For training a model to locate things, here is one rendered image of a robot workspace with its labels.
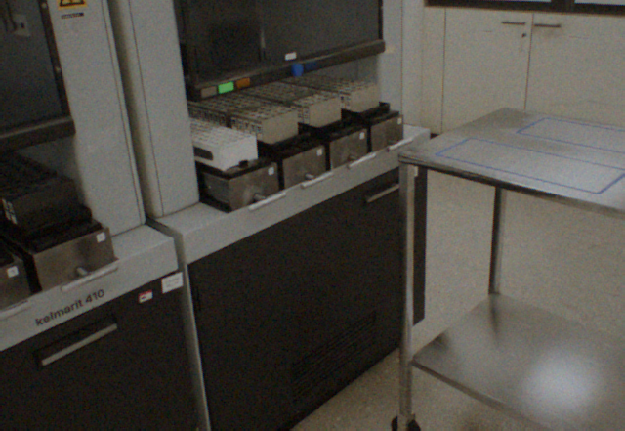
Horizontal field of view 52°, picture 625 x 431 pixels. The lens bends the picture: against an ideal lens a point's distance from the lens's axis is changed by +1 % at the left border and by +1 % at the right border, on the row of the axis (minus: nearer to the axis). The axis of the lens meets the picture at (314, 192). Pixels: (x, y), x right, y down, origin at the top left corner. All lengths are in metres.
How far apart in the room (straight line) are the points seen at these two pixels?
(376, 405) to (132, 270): 0.95
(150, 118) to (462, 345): 0.95
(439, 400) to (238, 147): 1.00
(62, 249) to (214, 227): 0.32
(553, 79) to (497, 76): 0.31
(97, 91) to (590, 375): 1.25
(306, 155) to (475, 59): 2.31
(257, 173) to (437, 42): 2.54
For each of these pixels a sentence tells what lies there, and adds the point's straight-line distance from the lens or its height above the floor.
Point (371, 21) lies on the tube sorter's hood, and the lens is 1.68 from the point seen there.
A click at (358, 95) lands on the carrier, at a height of 0.87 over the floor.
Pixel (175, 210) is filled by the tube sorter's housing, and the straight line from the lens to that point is 1.36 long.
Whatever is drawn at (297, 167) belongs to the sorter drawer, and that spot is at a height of 0.78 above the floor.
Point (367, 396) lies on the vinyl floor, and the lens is 1.96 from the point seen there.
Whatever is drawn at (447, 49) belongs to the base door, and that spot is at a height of 0.59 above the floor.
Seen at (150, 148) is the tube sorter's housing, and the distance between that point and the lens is 1.30.
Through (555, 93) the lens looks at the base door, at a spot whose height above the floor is 0.43.
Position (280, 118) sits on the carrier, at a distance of 1.48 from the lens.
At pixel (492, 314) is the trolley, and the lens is 1.82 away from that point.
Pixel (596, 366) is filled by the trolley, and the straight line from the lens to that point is 1.71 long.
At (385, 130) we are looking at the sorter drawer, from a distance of 1.65.
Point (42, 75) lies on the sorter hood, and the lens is 1.16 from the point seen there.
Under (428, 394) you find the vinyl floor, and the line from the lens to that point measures 1.97.
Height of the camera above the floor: 1.28
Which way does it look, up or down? 23 degrees down
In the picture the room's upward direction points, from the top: 3 degrees counter-clockwise
